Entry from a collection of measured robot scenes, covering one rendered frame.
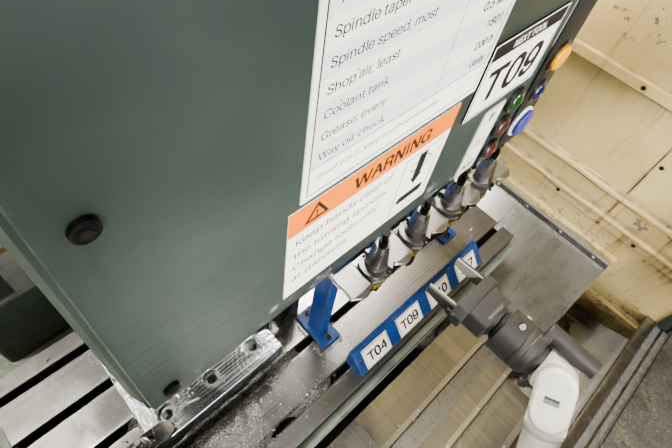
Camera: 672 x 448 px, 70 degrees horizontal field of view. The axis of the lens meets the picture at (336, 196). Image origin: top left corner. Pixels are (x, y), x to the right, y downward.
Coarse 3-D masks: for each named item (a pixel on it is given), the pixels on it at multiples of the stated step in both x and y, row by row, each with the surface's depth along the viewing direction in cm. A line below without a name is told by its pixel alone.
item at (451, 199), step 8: (456, 184) 92; (464, 184) 92; (448, 192) 94; (456, 192) 93; (464, 192) 94; (440, 200) 97; (448, 200) 95; (456, 200) 94; (448, 208) 96; (456, 208) 96
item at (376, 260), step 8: (376, 240) 82; (376, 248) 82; (384, 248) 81; (368, 256) 85; (376, 256) 83; (384, 256) 83; (368, 264) 85; (376, 264) 84; (384, 264) 85; (376, 272) 86
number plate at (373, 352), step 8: (384, 336) 108; (368, 344) 106; (376, 344) 107; (384, 344) 108; (368, 352) 106; (376, 352) 107; (384, 352) 109; (368, 360) 106; (376, 360) 107; (368, 368) 106
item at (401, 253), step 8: (392, 232) 93; (392, 240) 92; (400, 240) 92; (392, 248) 91; (400, 248) 91; (408, 248) 91; (392, 256) 90; (400, 256) 90; (408, 256) 90; (400, 264) 89
